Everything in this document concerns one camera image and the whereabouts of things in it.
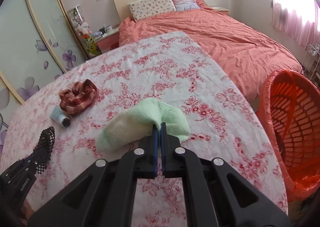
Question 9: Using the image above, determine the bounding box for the light green towel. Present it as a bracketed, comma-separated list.
[95, 98, 190, 152]

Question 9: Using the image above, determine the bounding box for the light blue cream tube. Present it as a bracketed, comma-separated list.
[50, 105, 71, 128]

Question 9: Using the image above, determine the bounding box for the red plaid scrunchie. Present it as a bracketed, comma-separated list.
[59, 79, 98, 116]

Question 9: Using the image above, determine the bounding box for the red floral tablecloth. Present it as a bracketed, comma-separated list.
[1, 31, 290, 226]

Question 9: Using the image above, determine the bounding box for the pink left nightstand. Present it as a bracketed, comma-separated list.
[95, 28, 119, 53]

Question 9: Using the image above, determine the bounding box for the pink nightstand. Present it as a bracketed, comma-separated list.
[210, 6, 229, 16]
[95, 28, 119, 53]

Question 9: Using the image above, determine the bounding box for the green frog plush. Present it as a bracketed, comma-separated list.
[86, 36, 100, 56]

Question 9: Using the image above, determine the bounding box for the salmon pink duvet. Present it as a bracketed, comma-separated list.
[119, 7, 302, 103]

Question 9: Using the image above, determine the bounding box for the orange plastic laundry basket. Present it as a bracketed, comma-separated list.
[258, 69, 319, 201]

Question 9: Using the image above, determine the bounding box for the floral white pillow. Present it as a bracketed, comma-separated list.
[129, 0, 176, 22]

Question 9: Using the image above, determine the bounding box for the pink striped pillow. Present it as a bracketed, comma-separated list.
[172, 0, 200, 11]

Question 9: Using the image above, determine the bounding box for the pink right nightstand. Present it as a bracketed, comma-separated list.
[210, 6, 229, 16]

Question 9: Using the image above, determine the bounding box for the floral sliding wardrobe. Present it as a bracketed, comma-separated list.
[1, 0, 86, 145]

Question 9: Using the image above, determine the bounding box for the clear tube of plush toys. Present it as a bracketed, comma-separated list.
[67, 5, 96, 58]

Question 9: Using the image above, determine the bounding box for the pink window curtain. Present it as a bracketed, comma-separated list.
[272, 0, 319, 49]

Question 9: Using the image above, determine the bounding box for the white wire rack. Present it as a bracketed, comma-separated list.
[302, 44, 319, 81]

